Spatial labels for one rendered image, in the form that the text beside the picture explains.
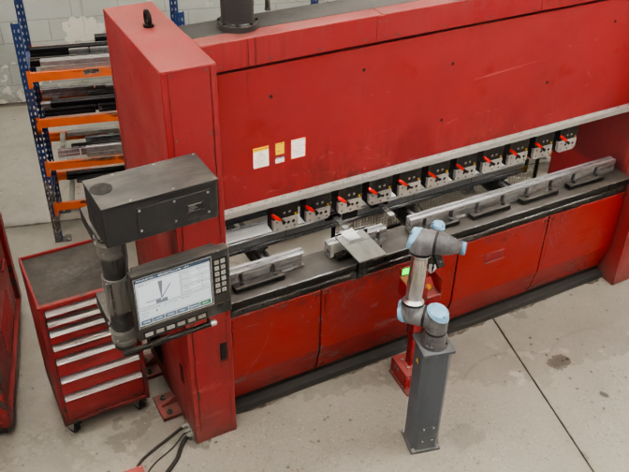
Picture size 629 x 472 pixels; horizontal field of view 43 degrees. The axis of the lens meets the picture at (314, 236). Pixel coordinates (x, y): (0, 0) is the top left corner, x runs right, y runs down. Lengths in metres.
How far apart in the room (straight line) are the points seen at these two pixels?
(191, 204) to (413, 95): 1.56
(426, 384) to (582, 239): 1.97
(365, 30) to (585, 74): 1.69
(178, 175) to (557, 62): 2.53
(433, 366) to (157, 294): 1.58
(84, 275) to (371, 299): 1.67
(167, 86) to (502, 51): 2.02
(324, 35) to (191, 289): 1.36
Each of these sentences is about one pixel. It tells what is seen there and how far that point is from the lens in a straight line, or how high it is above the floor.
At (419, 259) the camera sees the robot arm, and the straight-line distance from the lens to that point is 4.01.
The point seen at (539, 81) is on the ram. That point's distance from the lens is 4.95.
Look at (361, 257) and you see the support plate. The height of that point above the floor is 1.00.
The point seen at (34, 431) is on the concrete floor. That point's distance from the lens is 5.08.
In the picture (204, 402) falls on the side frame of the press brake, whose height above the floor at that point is 0.32.
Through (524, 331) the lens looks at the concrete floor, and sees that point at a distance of 5.67.
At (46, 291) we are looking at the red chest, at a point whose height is 0.98.
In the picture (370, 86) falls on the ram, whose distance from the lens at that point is 4.18.
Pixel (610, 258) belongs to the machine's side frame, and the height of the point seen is 0.20.
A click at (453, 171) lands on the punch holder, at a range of 4.85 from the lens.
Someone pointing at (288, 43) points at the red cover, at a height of 2.24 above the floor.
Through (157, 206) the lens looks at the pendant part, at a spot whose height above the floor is 1.89.
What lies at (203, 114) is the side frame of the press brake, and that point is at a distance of 3.56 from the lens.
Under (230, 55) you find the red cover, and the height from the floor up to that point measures 2.23.
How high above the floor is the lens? 3.66
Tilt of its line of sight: 35 degrees down
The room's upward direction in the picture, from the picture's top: 1 degrees clockwise
